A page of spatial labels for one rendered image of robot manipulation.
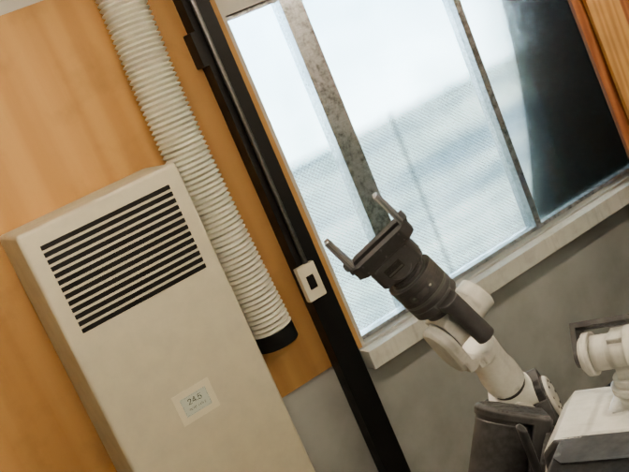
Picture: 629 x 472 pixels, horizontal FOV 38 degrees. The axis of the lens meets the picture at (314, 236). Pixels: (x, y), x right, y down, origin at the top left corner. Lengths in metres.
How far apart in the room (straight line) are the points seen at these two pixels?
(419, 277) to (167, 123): 1.60
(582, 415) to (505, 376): 0.29
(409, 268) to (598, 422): 0.37
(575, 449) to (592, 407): 0.10
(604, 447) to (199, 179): 1.91
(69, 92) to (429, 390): 1.75
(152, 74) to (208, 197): 0.42
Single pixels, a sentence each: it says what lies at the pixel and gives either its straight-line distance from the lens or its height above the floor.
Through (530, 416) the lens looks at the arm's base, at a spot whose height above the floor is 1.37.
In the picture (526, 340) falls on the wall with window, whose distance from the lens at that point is 3.93.
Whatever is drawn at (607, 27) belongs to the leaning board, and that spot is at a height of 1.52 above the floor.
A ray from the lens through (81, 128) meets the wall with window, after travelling 3.02.
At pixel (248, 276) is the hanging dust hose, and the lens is 3.01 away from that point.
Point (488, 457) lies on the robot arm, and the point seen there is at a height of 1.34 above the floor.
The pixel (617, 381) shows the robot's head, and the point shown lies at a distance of 1.37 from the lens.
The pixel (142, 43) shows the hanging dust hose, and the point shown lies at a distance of 2.94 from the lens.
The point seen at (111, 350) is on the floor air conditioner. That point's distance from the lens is 2.75.
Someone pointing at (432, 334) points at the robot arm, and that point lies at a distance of 1.53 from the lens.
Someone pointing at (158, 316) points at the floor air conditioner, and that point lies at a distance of 2.79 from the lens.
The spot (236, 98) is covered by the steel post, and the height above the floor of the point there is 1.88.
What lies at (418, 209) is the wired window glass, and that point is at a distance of 3.65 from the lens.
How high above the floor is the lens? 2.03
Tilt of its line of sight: 12 degrees down
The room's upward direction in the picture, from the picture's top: 23 degrees counter-clockwise
